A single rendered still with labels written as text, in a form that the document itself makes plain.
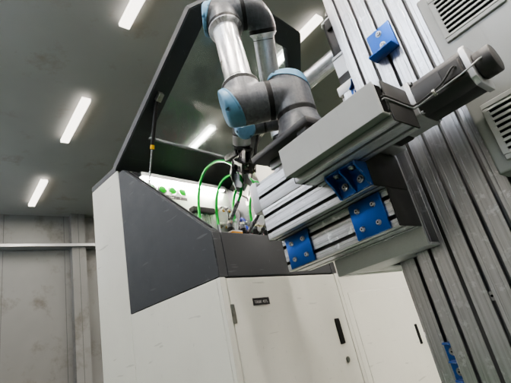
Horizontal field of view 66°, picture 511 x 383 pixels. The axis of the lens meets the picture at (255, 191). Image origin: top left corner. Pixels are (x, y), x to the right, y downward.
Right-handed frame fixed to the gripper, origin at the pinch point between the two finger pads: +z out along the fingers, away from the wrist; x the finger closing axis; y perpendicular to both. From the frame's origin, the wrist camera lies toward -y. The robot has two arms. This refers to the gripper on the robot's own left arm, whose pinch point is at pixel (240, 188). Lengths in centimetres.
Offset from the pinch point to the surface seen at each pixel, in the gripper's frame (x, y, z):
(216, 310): -37, 43, 20
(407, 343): 63, 52, 81
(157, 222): -37.3, -4.1, 7.3
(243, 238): -17.0, 28.6, 6.8
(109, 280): -54, -27, 41
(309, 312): 2, 45, 38
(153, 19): 106, -354, -79
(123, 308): -54, -9, 46
